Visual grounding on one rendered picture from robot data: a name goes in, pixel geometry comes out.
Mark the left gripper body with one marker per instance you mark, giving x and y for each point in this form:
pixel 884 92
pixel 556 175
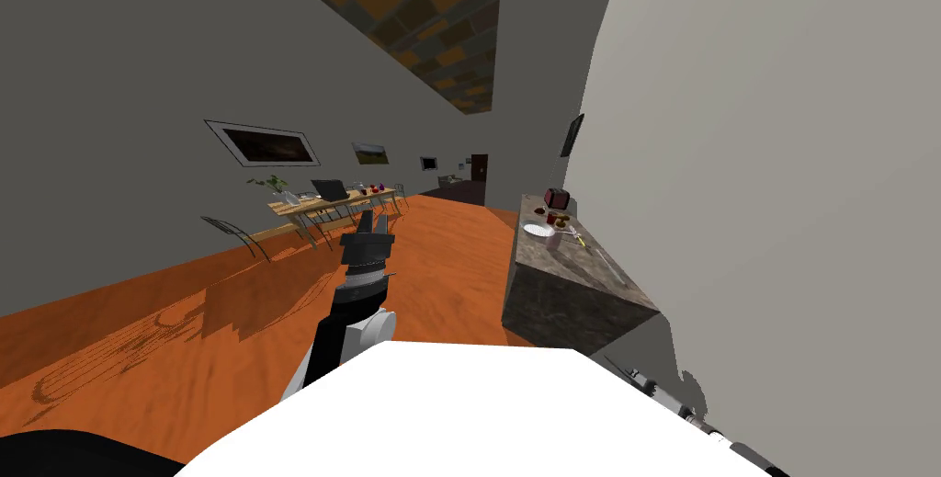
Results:
pixel 367 247

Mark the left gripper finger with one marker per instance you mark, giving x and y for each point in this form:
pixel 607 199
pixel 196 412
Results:
pixel 365 222
pixel 382 226

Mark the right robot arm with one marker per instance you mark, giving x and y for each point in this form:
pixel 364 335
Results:
pixel 687 411

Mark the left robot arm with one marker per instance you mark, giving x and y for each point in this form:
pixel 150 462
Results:
pixel 344 322

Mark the wooden dining table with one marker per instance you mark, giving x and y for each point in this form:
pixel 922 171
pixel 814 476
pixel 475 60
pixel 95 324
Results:
pixel 323 204

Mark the green landscape picture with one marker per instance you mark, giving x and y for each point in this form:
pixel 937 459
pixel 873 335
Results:
pixel 370 153

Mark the small dark framed picture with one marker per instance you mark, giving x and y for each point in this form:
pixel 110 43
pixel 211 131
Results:
pixel 429 164

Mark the grey sofa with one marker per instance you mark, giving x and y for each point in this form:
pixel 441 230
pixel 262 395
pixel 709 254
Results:
pixel 450 181

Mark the dark brown door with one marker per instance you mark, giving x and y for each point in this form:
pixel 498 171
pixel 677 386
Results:
pixel 479 168

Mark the large dark framed picture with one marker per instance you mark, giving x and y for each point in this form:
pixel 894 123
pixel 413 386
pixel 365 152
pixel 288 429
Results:
pixel 265 145

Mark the white plate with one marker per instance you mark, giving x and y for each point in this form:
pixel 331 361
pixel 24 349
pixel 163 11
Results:
pixel 539 229

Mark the red toaster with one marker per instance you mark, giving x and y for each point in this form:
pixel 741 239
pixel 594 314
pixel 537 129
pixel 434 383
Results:
pixel 557 198

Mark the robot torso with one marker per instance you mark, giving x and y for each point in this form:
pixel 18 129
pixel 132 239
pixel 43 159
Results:
pixel 470 418

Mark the silver fork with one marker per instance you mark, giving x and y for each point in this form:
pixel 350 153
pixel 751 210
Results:
pixel 610 265

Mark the black wall television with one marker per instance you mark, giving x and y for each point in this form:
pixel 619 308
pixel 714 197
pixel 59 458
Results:
pixel 573 135

